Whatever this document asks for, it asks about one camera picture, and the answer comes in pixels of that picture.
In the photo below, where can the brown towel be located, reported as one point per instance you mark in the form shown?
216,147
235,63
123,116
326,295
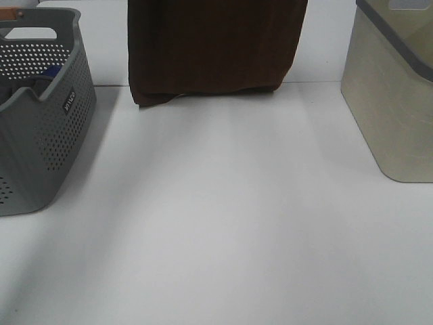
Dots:
210,47

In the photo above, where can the grey perforated plastic basket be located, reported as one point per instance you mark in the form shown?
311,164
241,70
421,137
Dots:
41,135

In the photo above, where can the blue cloth in basket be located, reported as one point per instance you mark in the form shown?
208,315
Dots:
52,71

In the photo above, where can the beige plastic basket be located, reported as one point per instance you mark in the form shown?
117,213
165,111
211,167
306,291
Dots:
387,84

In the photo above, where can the grey cloth in basket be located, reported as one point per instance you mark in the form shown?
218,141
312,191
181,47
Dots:
37,85

